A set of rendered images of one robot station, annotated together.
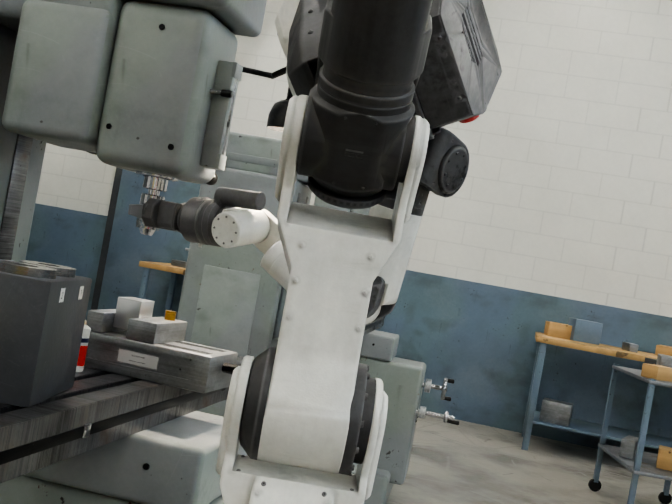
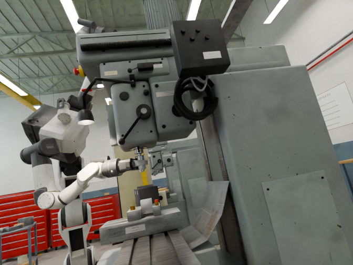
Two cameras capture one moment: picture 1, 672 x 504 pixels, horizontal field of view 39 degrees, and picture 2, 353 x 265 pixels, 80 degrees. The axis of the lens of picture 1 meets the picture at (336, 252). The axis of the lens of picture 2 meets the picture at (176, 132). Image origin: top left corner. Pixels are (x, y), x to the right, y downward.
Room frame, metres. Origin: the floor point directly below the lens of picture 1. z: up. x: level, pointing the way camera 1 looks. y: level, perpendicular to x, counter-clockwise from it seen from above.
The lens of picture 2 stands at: (2.90, 0.18, 1.14)
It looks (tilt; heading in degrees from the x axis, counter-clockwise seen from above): 12 degrees up; 158
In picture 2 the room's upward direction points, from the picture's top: 11 degrees counter-clockwise
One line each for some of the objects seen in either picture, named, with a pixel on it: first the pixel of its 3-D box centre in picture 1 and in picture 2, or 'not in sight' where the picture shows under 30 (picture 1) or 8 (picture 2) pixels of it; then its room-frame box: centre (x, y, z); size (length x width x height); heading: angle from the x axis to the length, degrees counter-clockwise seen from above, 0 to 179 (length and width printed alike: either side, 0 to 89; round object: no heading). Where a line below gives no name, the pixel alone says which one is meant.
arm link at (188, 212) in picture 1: (186, 219); (123, 166); (1.82, 0.30, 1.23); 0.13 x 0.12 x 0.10; 151
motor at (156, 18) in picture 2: not in sight; (163, 19); (1.91, 0.62, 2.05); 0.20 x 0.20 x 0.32
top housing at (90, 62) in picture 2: not in sight; (127, 58); (1.86, 0.39, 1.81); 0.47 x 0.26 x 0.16; 78
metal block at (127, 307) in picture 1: (134, 313); (146, 205); (1.87, 0.37, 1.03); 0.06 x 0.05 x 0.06; 166
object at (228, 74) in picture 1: (221, 115); (112, 125); (1.84, 0.27, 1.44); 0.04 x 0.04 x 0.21; 78
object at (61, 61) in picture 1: (82, 82); (170, 112); (1.90, 0.57, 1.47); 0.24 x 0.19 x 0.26; 168
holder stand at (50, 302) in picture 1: (26, 327); (146, 201); (1.47, 0.46, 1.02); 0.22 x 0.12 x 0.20; 179
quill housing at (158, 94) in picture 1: (169, 95); (134, 117); (1.86, 0.38, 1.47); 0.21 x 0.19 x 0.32; 168
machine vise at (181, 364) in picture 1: (142, 344); (142, 220); (1.86, 0.35, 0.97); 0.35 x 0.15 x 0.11; 76
